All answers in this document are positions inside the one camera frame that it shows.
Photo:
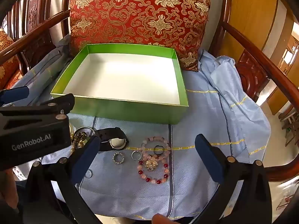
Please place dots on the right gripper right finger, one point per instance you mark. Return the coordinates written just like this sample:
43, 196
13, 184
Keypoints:
253, 204

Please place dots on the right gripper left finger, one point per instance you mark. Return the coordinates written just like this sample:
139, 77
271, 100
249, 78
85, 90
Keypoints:
40, 202

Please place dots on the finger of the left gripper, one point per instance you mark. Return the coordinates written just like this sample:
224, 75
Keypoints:
14, 94
60, 105

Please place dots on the silver bangle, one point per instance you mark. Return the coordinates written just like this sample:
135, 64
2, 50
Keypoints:
85, 129

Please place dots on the black wrist watch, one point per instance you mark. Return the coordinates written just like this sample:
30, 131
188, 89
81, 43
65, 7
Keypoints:
111, 139

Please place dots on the operator left hand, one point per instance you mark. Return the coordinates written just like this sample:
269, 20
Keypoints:
9, 189

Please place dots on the operator right hand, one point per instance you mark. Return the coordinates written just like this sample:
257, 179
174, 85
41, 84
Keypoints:
160, 219

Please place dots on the light blue cloth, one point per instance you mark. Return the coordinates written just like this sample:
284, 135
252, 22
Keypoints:
159, 170

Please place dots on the green cardboard box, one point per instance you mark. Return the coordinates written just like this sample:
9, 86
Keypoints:
125, 82

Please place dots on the red gold embroidered cushion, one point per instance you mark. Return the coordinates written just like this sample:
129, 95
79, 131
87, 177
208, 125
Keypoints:
177, 24

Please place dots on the dark wooden armchair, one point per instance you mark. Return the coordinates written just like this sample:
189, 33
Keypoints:
254, 68

